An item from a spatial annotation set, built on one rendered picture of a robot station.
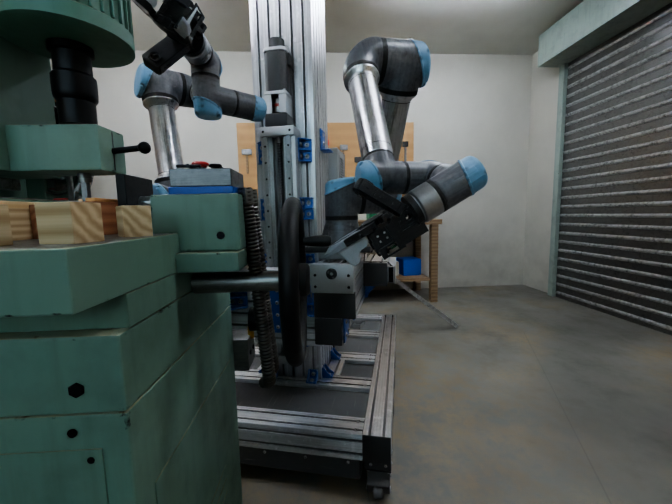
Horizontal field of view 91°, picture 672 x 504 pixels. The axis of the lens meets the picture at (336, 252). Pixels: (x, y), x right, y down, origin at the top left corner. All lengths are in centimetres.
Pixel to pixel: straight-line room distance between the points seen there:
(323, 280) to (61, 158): 67
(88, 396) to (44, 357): 6
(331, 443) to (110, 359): 90
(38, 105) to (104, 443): 56
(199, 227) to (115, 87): 408
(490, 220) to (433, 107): 150
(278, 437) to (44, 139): 102
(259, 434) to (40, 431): 86
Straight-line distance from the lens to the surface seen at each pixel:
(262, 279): 58
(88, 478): 53
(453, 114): 435
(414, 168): 77
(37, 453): 54
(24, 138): 71
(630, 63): 382
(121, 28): 70
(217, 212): 55
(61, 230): 42
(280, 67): 138
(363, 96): 89
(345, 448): 123
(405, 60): 103
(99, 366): 46
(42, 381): 50
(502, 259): 454
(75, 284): 38
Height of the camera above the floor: 92
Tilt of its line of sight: 7 degrees down
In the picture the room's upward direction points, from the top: 1 degrees counter-clockwise
